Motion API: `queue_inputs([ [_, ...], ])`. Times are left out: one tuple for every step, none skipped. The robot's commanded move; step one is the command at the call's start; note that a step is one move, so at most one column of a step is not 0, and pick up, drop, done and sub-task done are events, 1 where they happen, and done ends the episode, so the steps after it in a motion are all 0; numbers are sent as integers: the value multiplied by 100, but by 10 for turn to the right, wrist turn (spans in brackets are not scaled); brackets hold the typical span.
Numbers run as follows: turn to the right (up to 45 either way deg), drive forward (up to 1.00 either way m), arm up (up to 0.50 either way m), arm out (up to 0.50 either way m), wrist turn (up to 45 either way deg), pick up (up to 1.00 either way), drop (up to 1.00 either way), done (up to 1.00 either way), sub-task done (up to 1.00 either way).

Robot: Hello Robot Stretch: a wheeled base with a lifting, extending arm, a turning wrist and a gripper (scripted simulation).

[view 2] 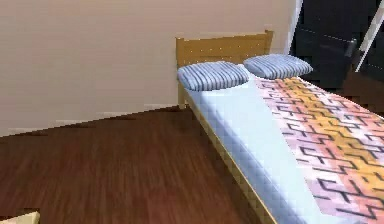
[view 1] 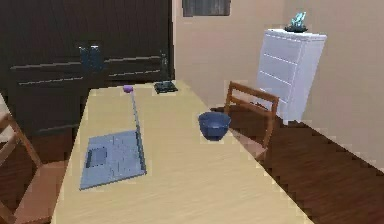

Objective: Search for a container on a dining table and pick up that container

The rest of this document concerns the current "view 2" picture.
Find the blue striped pillow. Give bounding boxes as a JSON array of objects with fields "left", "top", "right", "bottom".
[
  {"left": 243, "top": 54, "right": 314, "bottom": 80},
  {"left": 177, "top": 61, "right": 250, "bottom": 92}
]

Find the wooden bed with patterned blanket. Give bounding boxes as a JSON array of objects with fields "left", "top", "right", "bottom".
[{"left": 175, "top": 30, "right": 384, "bottom": 224}]

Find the dark room door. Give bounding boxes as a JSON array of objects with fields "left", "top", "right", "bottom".
[{"left": 289, "top": 0, "right": 384, "bottom": 90}]

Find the pale wooden furniture corner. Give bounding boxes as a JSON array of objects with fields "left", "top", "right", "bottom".
[{"left": 0, "top": 211, "right": 41, "bottom": 224}]

